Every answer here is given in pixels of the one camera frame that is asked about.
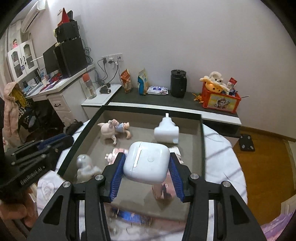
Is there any small beige desk ornament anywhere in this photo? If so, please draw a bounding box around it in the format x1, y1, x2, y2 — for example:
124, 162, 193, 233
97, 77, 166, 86
53, 29, 62, 47

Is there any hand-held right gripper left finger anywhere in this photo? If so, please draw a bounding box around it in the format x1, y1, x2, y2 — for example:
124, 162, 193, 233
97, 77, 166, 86
26, 153, 127, 241

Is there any black office chair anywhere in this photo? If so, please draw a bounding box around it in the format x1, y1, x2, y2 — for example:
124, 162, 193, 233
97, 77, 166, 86
18, 107, 60, 139

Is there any pink box with black rim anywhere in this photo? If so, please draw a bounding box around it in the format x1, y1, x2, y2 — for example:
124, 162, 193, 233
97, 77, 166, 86
57, 105, 207, 225

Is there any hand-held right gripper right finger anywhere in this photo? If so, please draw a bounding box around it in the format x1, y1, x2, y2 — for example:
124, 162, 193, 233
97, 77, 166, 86
168, 152, 266, 241

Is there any white plug-in device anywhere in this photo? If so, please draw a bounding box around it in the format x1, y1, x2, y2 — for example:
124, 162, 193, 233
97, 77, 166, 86
154, 113, 179, 144

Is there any black power cable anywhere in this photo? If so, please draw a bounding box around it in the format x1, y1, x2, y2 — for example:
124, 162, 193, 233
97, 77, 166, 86
97, 58, 110, 85
113, 61, 121, 84

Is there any dark low bench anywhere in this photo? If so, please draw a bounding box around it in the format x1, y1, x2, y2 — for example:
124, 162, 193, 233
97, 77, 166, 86
108, 89, 242, 139

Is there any pink padded jacket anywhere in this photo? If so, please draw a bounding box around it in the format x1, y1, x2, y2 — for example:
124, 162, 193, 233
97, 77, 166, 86
3, 82, 23, 142

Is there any dark furry object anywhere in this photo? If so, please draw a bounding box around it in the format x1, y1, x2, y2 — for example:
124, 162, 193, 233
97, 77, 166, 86
63, 120, 84, 136

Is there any pink and white block toy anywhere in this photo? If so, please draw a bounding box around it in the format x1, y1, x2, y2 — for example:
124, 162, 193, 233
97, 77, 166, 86
170, 146, 181, 160

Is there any rose gold figurine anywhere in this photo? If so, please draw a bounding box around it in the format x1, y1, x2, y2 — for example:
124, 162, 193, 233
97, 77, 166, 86
151, 182, 173, 201

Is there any white earbud case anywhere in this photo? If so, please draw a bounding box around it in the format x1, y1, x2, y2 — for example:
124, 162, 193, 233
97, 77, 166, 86
123, 141, 170, 185

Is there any white air conditioner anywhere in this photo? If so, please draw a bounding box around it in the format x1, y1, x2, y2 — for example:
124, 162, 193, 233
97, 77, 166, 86
21, 3, 45, 33

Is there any white desk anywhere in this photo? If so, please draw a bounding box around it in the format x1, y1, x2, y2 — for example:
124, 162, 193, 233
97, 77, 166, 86
24, 64, 96, 126

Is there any stack of papers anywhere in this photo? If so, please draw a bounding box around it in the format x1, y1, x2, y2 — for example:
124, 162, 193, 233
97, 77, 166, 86
24, 85, 44, 95

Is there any pink block figure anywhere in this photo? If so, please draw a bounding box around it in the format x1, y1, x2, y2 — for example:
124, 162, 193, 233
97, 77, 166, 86
106, 148, 129, 164

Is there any white wall outlet strip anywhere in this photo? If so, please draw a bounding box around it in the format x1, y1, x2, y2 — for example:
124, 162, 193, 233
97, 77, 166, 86
101, 53, 123, 61

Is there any black and white patterned cloth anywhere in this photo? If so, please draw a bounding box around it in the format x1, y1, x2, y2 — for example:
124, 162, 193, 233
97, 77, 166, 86
18, 109, 35, 130

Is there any white wet wipes pack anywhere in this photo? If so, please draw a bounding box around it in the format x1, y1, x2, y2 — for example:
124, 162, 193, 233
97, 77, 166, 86
147, 86, 169, 95

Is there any orange toy box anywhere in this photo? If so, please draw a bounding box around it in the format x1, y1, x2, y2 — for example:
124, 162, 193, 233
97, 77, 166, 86
201, 82, 242, 114

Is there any orange snack bag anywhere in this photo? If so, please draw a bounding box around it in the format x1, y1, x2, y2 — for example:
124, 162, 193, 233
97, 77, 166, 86
120, 69, 133, 93

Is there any black computer tower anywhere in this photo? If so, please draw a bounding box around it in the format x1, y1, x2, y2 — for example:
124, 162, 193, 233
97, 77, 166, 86
54, 37, 88, 78

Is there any blue flat object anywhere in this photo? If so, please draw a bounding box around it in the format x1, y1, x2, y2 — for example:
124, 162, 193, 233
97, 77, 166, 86
111, 209, 153, 228

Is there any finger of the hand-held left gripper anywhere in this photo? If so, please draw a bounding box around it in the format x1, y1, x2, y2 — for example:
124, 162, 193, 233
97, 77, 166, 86
39, 138, 74, 163
34, 133, 70, 149

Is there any black kettle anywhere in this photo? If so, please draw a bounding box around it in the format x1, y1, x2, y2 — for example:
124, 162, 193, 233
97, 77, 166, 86
170, 69, 187, 98

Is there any yellow cloth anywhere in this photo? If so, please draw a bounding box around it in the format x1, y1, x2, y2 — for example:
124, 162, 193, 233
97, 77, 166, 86
11, 87, 27, 108

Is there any black cable bundle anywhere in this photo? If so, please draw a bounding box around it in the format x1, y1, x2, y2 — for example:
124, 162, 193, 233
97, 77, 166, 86
84, 46, 93, 65

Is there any blue snack bag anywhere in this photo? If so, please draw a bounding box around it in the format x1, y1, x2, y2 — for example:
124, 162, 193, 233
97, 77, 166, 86
137, 68, 149, 95

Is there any purple printed cloth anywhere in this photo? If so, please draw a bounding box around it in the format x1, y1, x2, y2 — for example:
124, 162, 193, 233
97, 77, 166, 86
260, 213, 296, 241

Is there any white big-head figurine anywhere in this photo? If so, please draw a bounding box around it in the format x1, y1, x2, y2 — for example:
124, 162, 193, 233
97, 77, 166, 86
76, 154, 102, 183

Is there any white low cabinet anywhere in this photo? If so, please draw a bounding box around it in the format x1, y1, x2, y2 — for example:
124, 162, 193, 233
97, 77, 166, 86
81, 84, 122, 121

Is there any pink pig toy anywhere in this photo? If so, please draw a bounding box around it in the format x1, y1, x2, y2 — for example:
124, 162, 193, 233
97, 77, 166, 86
97, 119, 131, 146

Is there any black floor scale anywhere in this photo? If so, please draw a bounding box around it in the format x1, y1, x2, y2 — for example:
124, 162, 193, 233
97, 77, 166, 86
239, 134, 256, 151

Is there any black computer monitor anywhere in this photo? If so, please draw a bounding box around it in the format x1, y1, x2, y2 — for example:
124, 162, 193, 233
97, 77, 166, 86
43, 44, 60, 75

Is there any red triangular object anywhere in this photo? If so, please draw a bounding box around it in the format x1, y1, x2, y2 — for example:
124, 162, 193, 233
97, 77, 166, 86
58, 8, 73, 25

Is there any white glass-door cabinet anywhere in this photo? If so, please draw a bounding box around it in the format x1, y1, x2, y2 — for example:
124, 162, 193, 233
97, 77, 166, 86
7, 39, 37, 81

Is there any white plush toy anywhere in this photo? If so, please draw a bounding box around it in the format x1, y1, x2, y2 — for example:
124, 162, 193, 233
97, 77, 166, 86
209, 71, 225, 85

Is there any clear bottle with orange cap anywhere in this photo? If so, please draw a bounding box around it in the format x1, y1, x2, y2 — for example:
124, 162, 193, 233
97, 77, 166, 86
82, 72, 97, 100

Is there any yellow plush toy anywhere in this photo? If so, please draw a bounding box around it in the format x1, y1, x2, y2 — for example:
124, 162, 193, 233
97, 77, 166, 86
200, 77, 228, 93

